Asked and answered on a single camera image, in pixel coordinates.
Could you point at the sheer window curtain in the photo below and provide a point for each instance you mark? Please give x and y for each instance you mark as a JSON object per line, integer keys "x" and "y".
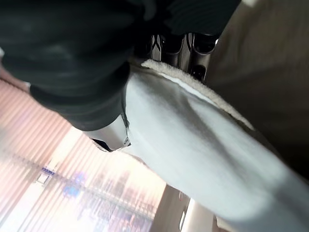
{"x": 60, "y": 174}

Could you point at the grey blanket with fleece lining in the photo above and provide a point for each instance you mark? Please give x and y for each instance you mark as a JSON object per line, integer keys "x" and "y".
{"x": 193, "y": 135}

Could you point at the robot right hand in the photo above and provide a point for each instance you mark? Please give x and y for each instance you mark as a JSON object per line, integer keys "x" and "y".
{"x": 72, "y": 60}

